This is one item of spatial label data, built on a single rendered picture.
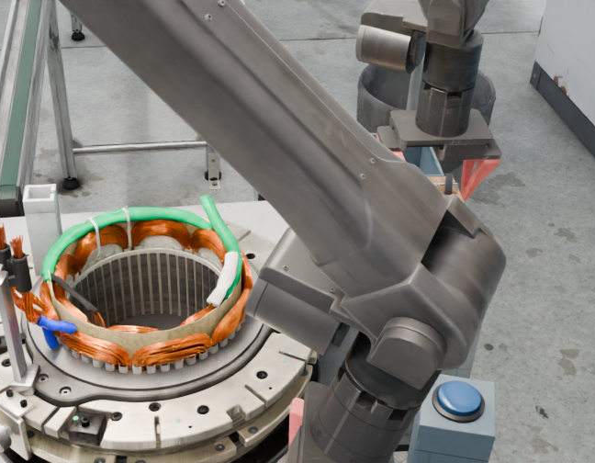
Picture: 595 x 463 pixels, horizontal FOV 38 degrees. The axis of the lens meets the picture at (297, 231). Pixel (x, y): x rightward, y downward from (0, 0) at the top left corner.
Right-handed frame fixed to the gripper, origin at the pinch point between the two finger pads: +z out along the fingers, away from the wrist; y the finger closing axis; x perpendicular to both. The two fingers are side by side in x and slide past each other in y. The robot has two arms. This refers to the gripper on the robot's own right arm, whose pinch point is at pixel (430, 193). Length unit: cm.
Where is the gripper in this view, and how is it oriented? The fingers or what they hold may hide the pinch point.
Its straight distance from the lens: 101.3
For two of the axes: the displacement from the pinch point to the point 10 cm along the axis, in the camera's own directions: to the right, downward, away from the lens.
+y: -9.9, 0.4, -1.2
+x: 1.2, 6.0, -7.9
